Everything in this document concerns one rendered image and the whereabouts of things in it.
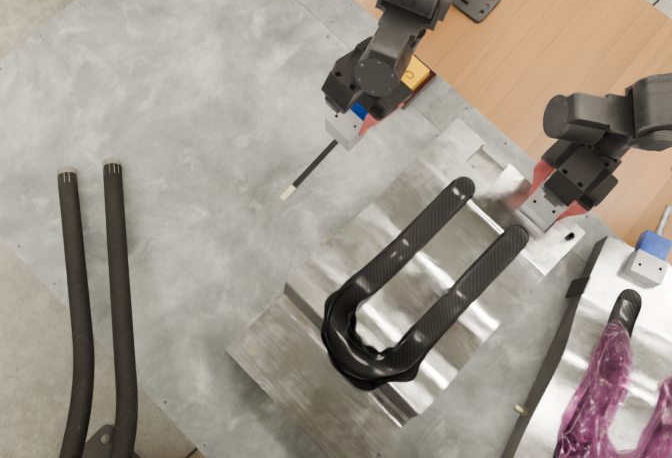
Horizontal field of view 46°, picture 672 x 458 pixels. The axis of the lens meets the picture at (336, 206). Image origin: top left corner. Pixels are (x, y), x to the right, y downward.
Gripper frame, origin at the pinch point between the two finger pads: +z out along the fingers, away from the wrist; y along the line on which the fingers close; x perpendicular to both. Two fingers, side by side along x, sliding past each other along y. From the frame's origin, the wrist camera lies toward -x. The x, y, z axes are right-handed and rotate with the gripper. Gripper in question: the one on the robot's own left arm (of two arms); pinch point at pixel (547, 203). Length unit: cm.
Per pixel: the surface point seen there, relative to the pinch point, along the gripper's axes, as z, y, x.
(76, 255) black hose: 30, -45, -46
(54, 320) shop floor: 115, -68, -25
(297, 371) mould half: 24.6, -9.2, -35.7
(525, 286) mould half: 7.5, 6.0, -8.3
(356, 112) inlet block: 1.4, -29.0, -11.7
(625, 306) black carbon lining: 6.4, 19.0, 2.0
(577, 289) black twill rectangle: 8.6, 12.3, 0.0
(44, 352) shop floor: 118, -64, -31
